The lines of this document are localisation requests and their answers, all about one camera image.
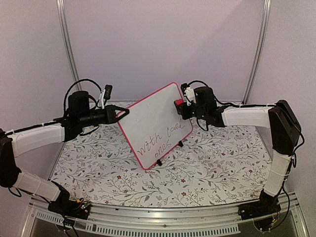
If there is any front aluminium rail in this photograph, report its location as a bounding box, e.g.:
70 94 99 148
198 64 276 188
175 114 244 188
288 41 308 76
22 192 311 237

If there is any aluminium corner post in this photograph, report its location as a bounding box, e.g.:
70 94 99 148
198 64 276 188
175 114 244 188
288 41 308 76
242 0 271 104
56 0 79 82

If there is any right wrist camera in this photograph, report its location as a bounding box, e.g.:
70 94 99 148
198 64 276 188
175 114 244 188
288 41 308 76
181 83 196 106

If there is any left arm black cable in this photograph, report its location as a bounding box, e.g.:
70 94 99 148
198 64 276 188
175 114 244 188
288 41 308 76
63 78 103 118

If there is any floral patterned table mat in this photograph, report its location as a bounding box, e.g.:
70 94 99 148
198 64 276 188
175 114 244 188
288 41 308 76
51 124 272 207

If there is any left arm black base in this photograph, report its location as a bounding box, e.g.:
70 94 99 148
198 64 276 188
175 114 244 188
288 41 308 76
48 191 90 220

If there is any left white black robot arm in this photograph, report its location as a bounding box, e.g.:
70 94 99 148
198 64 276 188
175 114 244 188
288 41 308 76
0 90 129 214

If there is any right aluminium corner post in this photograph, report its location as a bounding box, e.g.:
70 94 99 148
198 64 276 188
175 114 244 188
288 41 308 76
242 0 271 104

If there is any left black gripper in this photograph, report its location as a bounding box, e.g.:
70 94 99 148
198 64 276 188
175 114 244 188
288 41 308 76
79 105 130 128

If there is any pink framed whiteboard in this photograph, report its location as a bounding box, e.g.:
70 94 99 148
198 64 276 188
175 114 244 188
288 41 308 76
118 82 193 170

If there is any red whiteboard eraser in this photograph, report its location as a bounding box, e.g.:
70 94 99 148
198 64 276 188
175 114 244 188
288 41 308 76
174 99 184 106

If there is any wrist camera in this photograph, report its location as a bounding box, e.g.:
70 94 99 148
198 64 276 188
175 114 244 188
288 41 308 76
181 83 196 106
98 84 113 109

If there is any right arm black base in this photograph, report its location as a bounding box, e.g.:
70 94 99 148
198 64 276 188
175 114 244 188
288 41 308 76
237 191 290 233

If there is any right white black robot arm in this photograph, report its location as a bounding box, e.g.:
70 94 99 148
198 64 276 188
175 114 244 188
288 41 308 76
174 83 305 197

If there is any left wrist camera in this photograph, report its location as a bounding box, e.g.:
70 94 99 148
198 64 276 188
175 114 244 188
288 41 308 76
98 84 113 109

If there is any left aluminium corner post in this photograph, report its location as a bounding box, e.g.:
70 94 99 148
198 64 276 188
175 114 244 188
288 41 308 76
56 0 79 82

